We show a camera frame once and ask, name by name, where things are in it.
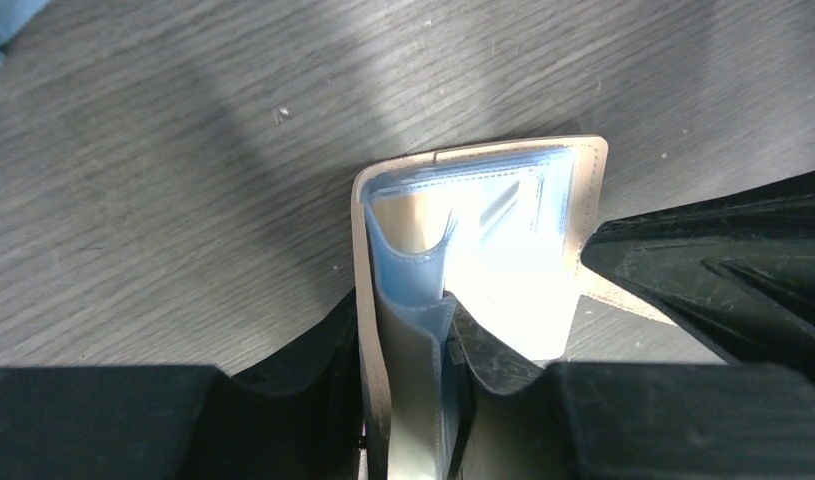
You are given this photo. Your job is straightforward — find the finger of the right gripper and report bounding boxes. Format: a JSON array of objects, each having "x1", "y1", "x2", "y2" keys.
[{"x1": 581, "y1": 170, "x2": 815, "y2": 384}]

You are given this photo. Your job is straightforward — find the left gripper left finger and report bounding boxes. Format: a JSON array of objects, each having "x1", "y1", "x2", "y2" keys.
[{"x1": 0, "y1": 295, "x2": 363, "y2": 479}]

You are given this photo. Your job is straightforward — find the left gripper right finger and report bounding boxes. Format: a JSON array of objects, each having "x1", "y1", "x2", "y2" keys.
[{"x1": 450, "y1": 304, "x2": 815, "y2": 479}]

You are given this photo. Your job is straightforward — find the beige leather card holder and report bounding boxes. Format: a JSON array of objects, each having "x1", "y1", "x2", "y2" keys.
[{"x1": 351, "y1": 135, "x2": 664, "y2": 479}]

